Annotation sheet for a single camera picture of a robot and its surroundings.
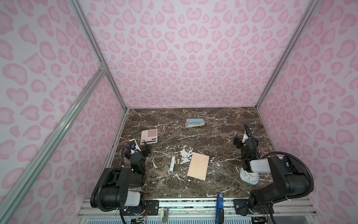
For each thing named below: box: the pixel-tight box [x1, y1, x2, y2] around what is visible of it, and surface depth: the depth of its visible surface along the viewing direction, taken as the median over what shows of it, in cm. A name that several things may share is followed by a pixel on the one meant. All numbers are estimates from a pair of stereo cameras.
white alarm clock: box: [239, 168, 260, 185], surface depth 82 cm
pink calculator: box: [139, 128, 158, 145], surface depth 102 cm
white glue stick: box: [169, 155, 176, 173], surface depth 89 cm
